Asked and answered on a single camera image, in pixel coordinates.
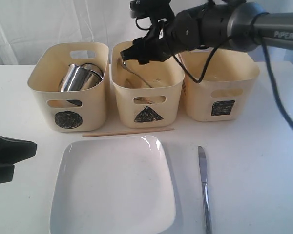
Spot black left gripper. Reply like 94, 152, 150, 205
0, 136, 37, 184

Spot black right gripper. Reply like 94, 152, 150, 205
120, 21, 186, 64

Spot steel spoon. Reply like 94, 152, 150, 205
117, 57, 152, 88

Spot steel mug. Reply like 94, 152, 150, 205
81, 63, 104, 79

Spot wooden chopstick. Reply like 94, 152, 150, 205
126, 79, 147, 104
82, 127, 175, 137

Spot small steel fork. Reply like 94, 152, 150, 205
141, 97, 163, 104

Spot steel mug sideways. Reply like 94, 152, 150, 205
59, 64, 103, 92

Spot white square plate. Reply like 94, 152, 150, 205
49, 135, 176, 234

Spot steel table knife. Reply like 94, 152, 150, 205
198, 146, 212, 234

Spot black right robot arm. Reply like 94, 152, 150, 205
120, 0, 293, 64

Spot cream bin with triangle mark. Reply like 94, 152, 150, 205
111, 41, 185, 129

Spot cream bin with circle mark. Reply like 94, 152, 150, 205
27, 42, 110, 132

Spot cream bin with square mark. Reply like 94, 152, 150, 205
182, 49, 260, 122

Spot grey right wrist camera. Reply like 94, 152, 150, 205
129, 0, 174, 19

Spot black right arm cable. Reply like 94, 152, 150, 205
135, 0, 293, 142

